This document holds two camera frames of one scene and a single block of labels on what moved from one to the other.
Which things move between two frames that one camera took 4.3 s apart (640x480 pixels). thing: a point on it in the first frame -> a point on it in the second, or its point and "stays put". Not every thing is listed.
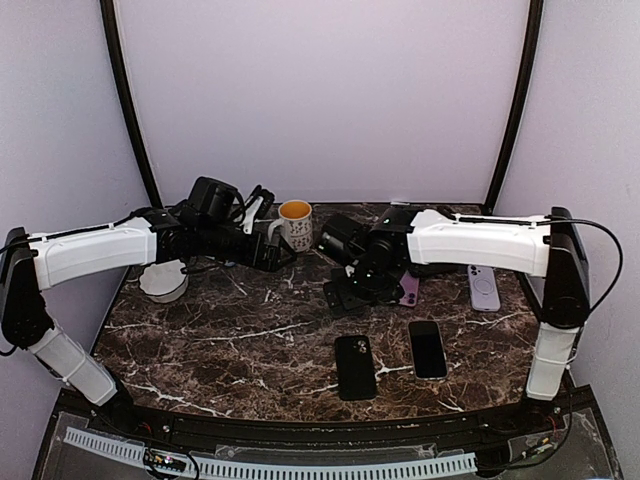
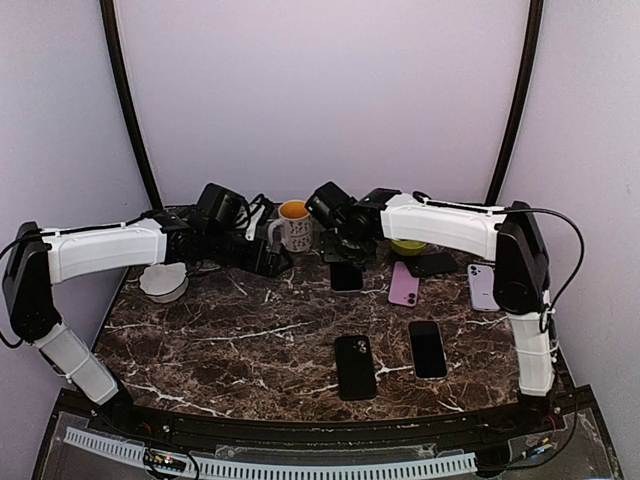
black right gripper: x=391 y=291 -> x=330 y=254
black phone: x=356 y=377 stays put
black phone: x=427 y=350 stays put
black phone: x=428 y=352 stays put
